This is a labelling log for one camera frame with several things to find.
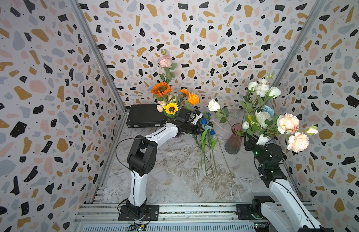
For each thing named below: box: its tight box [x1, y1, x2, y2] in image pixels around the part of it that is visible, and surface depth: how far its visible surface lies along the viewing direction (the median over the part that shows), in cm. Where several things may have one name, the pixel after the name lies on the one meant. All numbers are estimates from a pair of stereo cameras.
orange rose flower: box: [187, 91, 200, 107], surface depth 79 cm
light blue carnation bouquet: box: [262, 104, 275, 118], surface depth 76 cm
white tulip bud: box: [241, 120, 250, 130], surface depth 76 cm
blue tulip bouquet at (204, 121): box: [201, 117, 209, 163], surface depth 92 cm
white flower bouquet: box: [208, 78, 282, 136], surface depth 75 cm
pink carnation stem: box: [158, 48, 178, 84], surface depth 89 cm
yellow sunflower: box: [164, 101, 180, 115], surface depth 80 cm
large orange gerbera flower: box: [150, 81, 173, 98], surface depth 72 cm
